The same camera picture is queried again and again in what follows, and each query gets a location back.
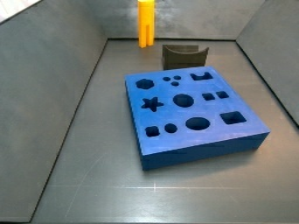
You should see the blue foam shape board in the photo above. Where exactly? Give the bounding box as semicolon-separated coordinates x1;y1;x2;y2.
126;66;270;171

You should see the black curved holder stand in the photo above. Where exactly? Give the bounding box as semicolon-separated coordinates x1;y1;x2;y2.
163;45;210;70

